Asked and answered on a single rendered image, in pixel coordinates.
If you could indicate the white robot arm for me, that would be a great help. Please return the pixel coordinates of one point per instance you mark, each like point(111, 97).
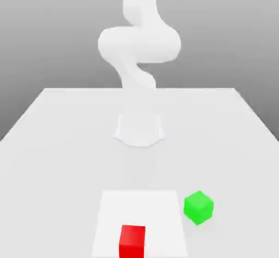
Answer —
point(139, 44)

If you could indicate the small green cube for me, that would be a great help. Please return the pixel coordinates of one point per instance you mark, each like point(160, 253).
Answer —
point(198, 207)

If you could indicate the small red cube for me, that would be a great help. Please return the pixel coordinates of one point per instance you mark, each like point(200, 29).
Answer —
point(132, 241)

